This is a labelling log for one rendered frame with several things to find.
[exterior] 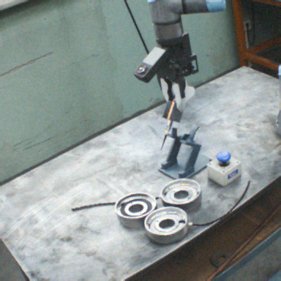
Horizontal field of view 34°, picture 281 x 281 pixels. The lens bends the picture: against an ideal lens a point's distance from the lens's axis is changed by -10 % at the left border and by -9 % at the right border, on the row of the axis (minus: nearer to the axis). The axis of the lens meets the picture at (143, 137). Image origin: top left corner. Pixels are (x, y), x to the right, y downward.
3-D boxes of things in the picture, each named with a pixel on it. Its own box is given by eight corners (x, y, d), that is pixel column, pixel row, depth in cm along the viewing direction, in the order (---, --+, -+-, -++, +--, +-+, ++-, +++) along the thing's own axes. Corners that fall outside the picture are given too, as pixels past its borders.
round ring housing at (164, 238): (145, 247, 113) (143, 236, 111) (148, 220, 122) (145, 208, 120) (189, 244, 112) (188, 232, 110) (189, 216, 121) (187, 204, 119)
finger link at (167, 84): (186, 102, 133) (184, 73, 128) (170, 110, 131) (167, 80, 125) (178, 98, 136) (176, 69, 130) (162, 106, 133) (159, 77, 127)
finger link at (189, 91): (201, 107, 129) (194, 75, 125) (185, 116, 126) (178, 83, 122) (193, 105, 132) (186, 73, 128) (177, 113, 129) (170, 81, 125)
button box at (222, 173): (224, 187, 128) (223, 173, 126) (207, 177, 134) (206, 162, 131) (244, 173, 132) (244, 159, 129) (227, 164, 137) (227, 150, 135)
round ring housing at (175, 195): (205, 191, 129) (204, 178, 127) (197, 216, 120) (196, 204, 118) (167, 189, 132) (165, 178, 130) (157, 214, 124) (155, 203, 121)
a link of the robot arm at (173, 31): (165, 27, 113) (144, 23, 119) (168, 44, 116) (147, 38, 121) (187, 20, 117) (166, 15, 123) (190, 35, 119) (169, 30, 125)
